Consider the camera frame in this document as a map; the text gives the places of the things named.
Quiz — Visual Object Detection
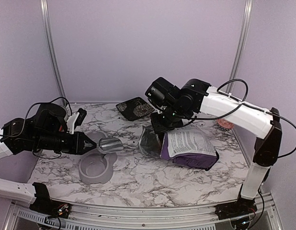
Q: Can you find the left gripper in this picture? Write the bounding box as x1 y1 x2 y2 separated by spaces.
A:
34 131 97 155

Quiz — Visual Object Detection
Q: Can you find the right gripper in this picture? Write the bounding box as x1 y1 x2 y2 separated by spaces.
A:
149 101 189 135

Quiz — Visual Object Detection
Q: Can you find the metal food scoop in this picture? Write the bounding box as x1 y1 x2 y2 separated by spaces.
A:
98 138 124 154

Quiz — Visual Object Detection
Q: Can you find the grey double pet bowl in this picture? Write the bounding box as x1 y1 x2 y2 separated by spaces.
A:
78 130 119 185

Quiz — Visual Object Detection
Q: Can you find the purple pet food bag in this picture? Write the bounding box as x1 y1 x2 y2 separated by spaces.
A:
138 125 219 171

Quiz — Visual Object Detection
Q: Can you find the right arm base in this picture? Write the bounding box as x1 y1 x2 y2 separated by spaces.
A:
215 202 258 220

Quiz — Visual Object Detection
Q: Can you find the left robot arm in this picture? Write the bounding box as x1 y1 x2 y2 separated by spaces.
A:
0 103 97 213

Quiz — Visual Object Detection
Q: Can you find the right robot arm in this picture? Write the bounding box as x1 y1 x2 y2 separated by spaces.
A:
145 77 282 215

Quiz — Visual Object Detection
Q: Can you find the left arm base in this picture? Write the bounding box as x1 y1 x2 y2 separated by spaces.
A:
29 202 71 219

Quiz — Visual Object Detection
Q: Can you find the black floral square plate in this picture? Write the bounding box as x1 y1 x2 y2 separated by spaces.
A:
116 97 155 121

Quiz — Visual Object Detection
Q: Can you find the red patterned small bowl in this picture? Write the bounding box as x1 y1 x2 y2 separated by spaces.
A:
216 118 234 131

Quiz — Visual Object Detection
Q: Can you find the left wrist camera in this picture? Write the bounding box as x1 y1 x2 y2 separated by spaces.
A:
67 108 87 134

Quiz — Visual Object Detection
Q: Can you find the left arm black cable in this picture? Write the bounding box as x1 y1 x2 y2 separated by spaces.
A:
0 96 72 160

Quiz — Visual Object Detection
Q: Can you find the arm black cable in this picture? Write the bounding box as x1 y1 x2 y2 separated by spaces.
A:
0 96 72 160
181 79 296 159

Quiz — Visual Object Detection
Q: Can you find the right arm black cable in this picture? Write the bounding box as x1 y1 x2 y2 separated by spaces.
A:
181 79 296 159

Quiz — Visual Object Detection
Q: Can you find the front aluminium rail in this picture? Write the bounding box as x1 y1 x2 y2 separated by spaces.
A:
3 193 283 230

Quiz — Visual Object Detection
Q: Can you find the right aluminium frame post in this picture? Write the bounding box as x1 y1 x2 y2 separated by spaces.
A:
229 0 253 80

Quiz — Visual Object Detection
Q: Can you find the aluminium frame post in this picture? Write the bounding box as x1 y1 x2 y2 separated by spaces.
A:
40 0 66 97
229 0 253 80

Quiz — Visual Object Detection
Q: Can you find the left aluminium frame post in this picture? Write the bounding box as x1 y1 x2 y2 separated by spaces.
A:
40 0 66 97

